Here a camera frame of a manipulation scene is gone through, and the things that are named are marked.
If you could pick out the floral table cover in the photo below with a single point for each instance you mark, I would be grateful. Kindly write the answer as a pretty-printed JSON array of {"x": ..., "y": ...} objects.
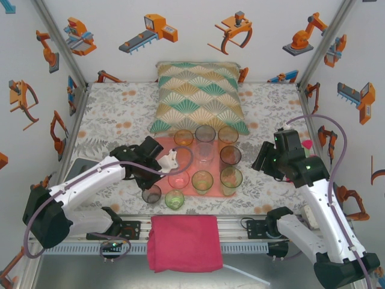
[{"x": 120, "y": 102}]

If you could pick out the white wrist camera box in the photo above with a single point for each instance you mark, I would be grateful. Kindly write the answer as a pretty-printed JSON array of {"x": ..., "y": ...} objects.
[
  {"x": 170, "y": 161},
  {"x": 285, "y": 129}
]

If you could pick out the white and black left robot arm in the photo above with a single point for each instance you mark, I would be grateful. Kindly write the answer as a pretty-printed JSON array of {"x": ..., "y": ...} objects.
[{"x": 90, "y": 177}]

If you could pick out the aluminium table edge rail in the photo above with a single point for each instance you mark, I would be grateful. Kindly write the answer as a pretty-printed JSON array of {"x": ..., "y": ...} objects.
[{"x": 234, "y": 231}]

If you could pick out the tall green glass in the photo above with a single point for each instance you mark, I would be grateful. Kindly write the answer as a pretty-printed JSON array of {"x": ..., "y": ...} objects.
[{"x": 231, "y": 179}]

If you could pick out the aluminium frame post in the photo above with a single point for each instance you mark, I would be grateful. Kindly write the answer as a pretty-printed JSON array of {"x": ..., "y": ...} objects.
[
  {"x": 60, "y": 42},
  {"x": 326, "y": 39}
]

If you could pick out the pink plastic tray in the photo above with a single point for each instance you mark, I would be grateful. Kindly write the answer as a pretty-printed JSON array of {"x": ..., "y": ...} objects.
[{"x": 188, "y": 162}]

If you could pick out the tall amber glass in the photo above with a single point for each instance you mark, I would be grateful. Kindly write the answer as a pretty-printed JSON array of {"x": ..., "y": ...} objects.
[{"x": 228, "y": 135}]

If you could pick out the tall clear glass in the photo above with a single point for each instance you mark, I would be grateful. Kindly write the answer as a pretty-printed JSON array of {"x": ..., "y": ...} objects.
[{"x": 204, "y": 156}]

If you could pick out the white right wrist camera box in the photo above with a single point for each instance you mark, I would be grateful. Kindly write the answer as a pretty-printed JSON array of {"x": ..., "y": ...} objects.
[{"x": 285, "y": 129}]

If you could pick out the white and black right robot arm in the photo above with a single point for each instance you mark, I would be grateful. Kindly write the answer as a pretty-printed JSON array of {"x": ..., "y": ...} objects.
[{"x": 325, "y": 210}]

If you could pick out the short clear pink glass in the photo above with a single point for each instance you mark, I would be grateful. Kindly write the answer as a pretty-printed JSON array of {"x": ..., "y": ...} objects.
[{"x": 179, "y": 180}]

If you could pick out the tall blue glass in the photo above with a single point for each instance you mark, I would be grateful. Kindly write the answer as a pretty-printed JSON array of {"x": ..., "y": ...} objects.
[{"x": 205, "y": 134}]

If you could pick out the short amber glass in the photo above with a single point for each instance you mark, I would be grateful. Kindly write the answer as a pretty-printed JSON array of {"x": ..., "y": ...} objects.
[{"x": 183, "y": 138}]

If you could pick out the tall smoky grey glass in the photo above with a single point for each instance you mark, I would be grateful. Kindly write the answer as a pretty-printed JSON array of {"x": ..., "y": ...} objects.
[{"x": 230, "y": 156}]

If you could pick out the fan-patterned teal and gold pillow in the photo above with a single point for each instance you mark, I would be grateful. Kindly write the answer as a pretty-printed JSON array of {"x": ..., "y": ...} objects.
[{"x": 198, "y": 96}]

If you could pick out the short grey glass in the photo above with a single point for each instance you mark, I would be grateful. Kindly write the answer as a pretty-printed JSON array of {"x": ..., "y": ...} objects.
[{"x": 152, "y": 196}]

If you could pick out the white kitchen scale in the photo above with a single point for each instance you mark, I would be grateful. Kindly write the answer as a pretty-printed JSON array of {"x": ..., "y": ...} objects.
[{"x": 82, "y": 167}]

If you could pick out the magenta folded cloth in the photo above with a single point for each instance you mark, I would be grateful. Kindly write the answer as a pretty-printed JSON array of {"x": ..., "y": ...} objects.
[{"x": 185, "y": 244}]

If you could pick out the white alarm clock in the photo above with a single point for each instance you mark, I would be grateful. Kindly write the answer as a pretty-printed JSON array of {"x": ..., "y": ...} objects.
[{"x": 309, "y": 215}]

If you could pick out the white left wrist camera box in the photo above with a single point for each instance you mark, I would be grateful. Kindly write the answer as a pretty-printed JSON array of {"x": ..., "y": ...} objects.
[{"x": 170, "y": 161}]

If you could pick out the circuit board with green light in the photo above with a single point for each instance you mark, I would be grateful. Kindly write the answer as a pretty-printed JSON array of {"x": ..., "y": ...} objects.
[{"x": 112, "y": 245}]

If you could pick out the short green glass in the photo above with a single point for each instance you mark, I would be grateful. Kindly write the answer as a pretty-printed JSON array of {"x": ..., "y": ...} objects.
[
  {"x": 174, "y": 199},
  {"x": 202, "y": 180}
]

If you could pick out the pink and green plush toy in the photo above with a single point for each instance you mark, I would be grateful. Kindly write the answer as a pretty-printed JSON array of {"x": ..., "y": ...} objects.
[{"x": 308, "y": 147}]

